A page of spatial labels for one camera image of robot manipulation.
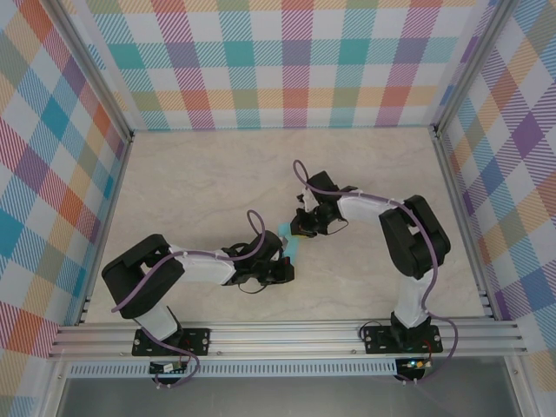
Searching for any teal paper sheet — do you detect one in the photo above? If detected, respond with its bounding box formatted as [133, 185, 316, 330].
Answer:
[276, 221, 301, 267]

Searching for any small black circuit board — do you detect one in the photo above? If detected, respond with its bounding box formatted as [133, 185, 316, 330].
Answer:
[149, 361, 189, 375]

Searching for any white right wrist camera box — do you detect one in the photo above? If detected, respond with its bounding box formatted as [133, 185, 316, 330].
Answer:
[296, 188, 319, 213]

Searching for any long aluminium mounting rail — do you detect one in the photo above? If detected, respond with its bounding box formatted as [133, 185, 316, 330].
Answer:
[47, 319, 529, 360]

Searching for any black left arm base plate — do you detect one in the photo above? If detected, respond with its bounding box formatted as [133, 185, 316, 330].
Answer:
[132, 328, 212, 357]

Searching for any slotted grey cable tray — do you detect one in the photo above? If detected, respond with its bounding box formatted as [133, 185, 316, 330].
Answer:
[68, 362, 399, 378]

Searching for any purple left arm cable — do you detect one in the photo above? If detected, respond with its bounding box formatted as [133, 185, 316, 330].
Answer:
[111, 209, 267, 389]

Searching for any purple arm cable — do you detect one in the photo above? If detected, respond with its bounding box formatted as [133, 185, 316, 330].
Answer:
[111, 209, 267, 389]
[292, 158, 460, 386]

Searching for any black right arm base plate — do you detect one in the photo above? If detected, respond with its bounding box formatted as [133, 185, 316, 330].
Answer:
[363, 325, 442, 355]

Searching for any aluminium table side rail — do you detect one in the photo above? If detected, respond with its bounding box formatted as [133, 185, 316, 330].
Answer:
[434, 125, 496, 322]
[76, 129, 136, 327]

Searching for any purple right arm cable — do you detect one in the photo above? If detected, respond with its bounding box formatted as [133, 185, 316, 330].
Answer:
[292, 158, 460, 386]

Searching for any aluminium frame post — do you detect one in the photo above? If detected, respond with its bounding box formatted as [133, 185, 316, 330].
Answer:
[434, 0, 512, 136]
[45, 0, 135, 144]

